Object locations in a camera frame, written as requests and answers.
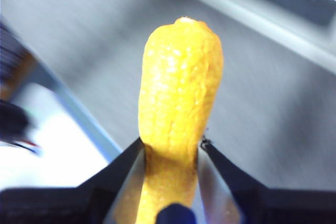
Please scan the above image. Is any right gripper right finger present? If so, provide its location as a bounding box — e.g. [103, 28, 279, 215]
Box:
[196, 139, 336, 224]

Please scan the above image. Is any yellow corn cob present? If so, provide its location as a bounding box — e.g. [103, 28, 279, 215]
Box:
[136, 16, 225, 224]

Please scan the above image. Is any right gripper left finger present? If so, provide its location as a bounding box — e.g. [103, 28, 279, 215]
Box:
[0, 137, 146, 224]

